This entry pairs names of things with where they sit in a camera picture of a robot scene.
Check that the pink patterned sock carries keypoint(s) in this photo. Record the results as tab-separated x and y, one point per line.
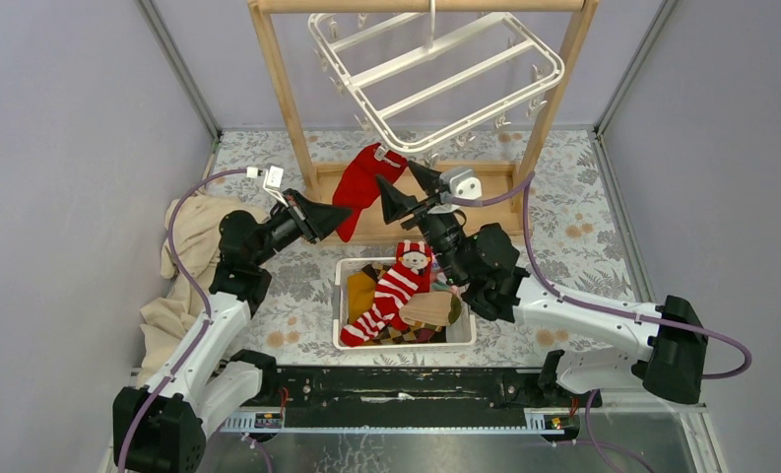
439	282

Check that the mustard yellow sock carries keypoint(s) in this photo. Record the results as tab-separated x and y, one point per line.
360	294

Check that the red white striped sock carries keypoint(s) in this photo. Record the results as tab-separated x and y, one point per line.
393	290

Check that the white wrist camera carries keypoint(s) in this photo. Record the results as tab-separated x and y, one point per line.
271	180
462	183

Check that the wooden hanger stand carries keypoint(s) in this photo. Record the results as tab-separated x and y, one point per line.
555	29

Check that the red bow sock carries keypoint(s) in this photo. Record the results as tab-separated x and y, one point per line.
414	255

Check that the beige crumpled cloth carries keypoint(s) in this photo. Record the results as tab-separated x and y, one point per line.
196	239

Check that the white plastic clip hanger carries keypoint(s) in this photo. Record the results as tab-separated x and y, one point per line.
419	83

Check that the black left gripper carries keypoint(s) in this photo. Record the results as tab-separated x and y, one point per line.
313	220

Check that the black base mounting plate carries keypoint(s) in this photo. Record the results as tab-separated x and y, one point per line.
336	398

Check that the beige sock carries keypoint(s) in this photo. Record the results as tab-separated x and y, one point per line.
432	308

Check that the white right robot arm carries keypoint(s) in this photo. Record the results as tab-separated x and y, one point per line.
660	347

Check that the floral patterned table mat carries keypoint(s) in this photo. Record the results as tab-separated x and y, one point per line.
575	241

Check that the plain red sock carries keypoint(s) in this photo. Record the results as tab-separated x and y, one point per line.
358	189

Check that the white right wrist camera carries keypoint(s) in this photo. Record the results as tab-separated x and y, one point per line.
462	183

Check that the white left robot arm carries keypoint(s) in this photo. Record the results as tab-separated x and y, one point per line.
164	425

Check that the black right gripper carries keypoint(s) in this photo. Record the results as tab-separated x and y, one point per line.
396	204

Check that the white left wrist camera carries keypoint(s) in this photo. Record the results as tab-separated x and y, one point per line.
271	180

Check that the white plastic basket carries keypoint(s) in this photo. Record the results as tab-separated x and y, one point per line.
460	334

